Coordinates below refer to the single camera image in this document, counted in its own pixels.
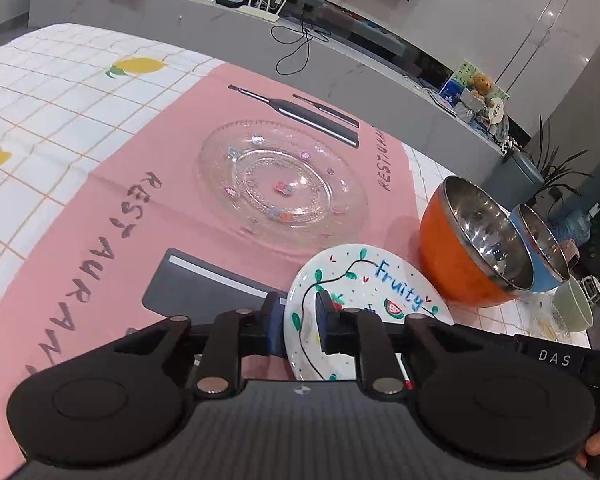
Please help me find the clear glass flower bowl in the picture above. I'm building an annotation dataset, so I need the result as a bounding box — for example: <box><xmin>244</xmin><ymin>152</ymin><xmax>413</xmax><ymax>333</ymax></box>
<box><xmin>518</xmin><ymin>292</ymin><xmax>571</xmax><ymax>344</ymax></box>

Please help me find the pink restaurant placemat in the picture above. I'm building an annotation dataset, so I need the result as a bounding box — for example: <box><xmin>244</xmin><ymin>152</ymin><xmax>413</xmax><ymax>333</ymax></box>
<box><xmin>0</xmin><ymin>63</ymin><xmax>422</xmax><ymax>480</ymax></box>

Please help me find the white small stool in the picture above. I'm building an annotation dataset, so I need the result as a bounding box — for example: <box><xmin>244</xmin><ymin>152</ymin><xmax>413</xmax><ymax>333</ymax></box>
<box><xmin>580</xmin><ymin>275</ymin><xmax>600</xmax><ymax>306</ymax></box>

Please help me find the clear glass flower plate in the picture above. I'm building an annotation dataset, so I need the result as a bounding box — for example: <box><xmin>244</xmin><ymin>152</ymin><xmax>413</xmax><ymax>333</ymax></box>
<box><xmin>198</xmin><ymin>119</ymin><xmax>368</xmax><ymax>254</ymax></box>

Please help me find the white wifi router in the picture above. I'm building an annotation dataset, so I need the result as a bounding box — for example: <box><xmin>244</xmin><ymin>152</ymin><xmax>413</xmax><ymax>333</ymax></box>
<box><xmin>237</xmin><ymin>0</ymin><xmax>288</xmax><ymax>24</ymax></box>

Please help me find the orange steel bowl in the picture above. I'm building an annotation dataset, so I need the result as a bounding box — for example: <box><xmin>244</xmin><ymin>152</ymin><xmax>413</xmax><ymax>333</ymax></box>
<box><xmin>419</xmin><ymin>176</ymin><xmax>533</xmax><ymax>308</ymax></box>

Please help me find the brown teddy bear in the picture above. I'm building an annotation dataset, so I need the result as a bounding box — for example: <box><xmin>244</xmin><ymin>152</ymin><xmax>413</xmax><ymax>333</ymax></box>
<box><xmin>467</xmin><ymin>72</ymin><xmax>494</xmax><ymax>102</ymax></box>

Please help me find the white Fruity painted plate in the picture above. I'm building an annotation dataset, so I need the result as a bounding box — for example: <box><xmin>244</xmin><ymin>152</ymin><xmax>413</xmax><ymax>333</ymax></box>
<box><xmin>284</xmin><ymin>244</ymin><xmax>454</xmax><ymax>380</ymax></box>

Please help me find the pink small heater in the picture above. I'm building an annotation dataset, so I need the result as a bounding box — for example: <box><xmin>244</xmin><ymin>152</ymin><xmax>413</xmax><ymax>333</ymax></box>
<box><xmin>559</xmin><ymin>238</ymin><xmax>580</xmax><ymax>269</ymax></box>

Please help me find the green ceramic bowl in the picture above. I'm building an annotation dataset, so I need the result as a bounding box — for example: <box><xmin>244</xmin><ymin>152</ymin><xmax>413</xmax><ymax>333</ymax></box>
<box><xmin>553</xmin><ymin>276</ymin><xmax>594</xmax><ymax>333</ymax></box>

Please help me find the blue water jug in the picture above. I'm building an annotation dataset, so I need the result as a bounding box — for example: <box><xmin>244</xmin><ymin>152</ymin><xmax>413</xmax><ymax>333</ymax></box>
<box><xmin>554</xmin><ymin>209</ymin><xmax>592</xmax><ymax>247</ymax></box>

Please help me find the green potted plant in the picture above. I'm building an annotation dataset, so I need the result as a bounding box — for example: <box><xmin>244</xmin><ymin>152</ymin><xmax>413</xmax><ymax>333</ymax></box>
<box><xmin>531</xmin><ymin>117</ymin><xmax>592</xmax><ymax>200</ymax></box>

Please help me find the grey round trash bin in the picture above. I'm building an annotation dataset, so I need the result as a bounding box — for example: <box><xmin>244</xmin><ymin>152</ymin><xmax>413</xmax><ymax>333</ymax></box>
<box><xmin>481</xmin><ymin>151</ymin><xmax>544</xmax><ymax>210</ymax></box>

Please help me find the blue steel bowl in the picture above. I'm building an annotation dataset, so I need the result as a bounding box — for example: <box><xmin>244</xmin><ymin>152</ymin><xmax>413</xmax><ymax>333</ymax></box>
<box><xmin>509</xmin><ymin>204</ymin><xmax>570</xmax><ymax>292</ymax></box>

